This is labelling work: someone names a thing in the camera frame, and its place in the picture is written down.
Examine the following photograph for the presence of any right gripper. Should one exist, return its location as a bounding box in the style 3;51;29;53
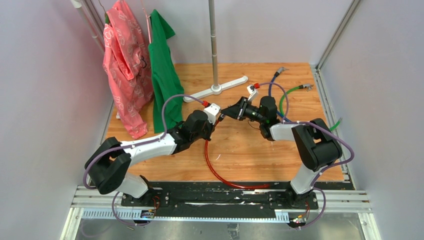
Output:
221;96;266;125

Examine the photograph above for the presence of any red cable lock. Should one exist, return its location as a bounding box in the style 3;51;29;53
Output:
204;121;272;190

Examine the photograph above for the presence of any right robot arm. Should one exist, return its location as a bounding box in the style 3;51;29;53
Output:
221;96;342;209

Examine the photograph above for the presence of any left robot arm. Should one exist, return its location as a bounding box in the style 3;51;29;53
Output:
84;105;220;207

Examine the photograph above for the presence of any white clothes rack stand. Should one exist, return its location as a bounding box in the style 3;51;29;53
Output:
183;0;249;104

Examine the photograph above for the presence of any green t-shirt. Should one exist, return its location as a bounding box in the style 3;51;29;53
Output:
148;9;185;133

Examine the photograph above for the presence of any pink patterned garment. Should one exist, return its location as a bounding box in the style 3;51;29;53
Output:
103;0;154;139

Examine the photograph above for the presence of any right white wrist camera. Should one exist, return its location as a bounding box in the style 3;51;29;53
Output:
246;83;260;103

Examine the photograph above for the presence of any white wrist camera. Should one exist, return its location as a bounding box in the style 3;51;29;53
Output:
246;83;260;103
203;103;221;125

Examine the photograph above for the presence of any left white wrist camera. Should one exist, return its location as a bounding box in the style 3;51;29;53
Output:
203;103;221;125

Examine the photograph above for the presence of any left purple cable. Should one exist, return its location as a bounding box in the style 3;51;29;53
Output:
82;94;211;228

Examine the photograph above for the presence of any purple cable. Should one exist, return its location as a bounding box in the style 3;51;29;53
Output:
82;94;211;228
253;82;355;229

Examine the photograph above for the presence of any blue cable lock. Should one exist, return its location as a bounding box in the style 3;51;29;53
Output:
268;66;290;122

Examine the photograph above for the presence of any green cable lock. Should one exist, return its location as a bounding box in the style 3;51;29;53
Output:
279;83;343;133

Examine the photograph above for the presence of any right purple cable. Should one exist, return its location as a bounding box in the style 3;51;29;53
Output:
253;82;355;229

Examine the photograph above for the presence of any aluminium frame rail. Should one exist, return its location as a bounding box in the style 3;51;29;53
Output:
60;181;381;240

